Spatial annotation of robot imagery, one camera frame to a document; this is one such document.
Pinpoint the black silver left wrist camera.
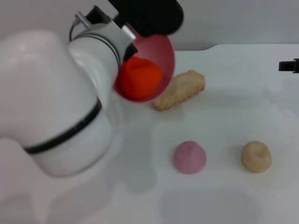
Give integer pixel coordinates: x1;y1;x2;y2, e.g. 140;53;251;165
108;0;185;38

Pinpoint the beige round bun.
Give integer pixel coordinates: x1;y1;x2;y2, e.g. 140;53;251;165
241;140;273;174

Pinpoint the pink round bun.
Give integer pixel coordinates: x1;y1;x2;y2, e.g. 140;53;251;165
173;140;207;175

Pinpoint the pink plastic bowl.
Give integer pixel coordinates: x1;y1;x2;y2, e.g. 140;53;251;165
111;23;176;104

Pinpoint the silver left camera bracket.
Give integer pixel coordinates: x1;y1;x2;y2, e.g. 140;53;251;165
102;11;137;51

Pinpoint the orange toy fruit with stem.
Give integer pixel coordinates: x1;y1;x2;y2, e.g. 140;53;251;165
116;56;163;99

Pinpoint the long beige bread loaf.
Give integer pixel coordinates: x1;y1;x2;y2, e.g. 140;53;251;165
152;69;206;112

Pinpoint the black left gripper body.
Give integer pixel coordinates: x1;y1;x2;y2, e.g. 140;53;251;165
85;6;111;25

